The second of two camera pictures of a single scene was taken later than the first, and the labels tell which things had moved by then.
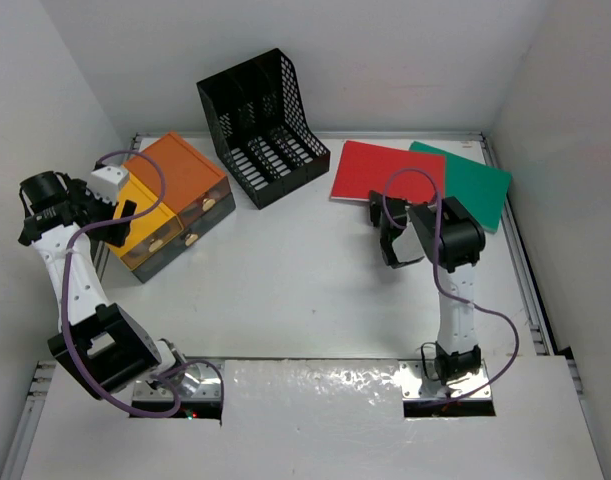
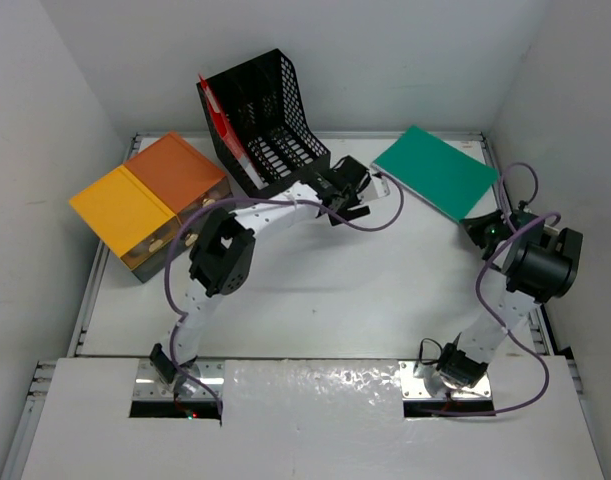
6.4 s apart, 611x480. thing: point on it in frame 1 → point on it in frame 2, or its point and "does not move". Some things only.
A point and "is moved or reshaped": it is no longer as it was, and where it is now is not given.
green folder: [480, 187] is moved or reshaped
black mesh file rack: [252, 109] does not move
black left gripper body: [95, 210] → [351, 198]
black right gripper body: [384, 239] → [484, 231]
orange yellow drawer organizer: [196, 197] does not move
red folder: [367, 167] → [223, 125]
